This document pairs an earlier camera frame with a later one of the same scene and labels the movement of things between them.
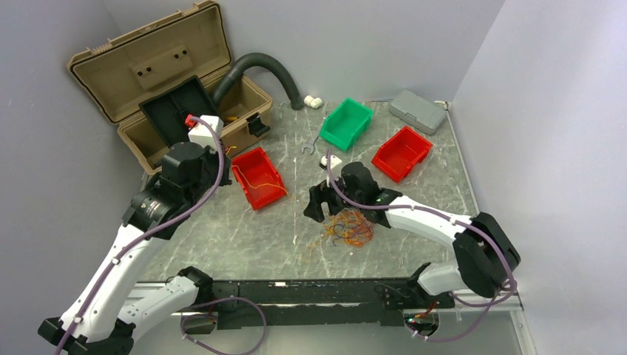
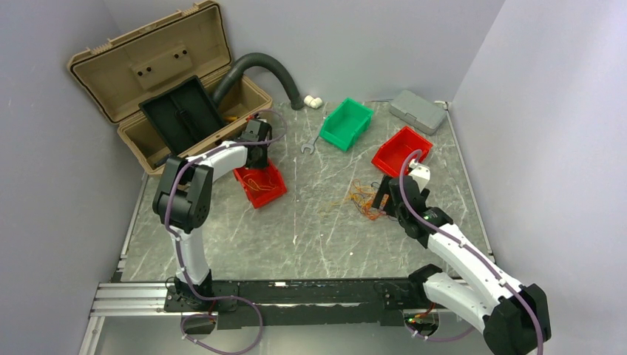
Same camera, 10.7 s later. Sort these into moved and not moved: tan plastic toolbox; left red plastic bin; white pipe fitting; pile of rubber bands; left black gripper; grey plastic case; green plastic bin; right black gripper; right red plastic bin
Moved: right black gripper; left black gripper; pile of rubber bands
Not moved: tan plastic toolbox; left red plastic bin; white pipe fitting; grey plastic case; green plastic bin; right red plastic bin
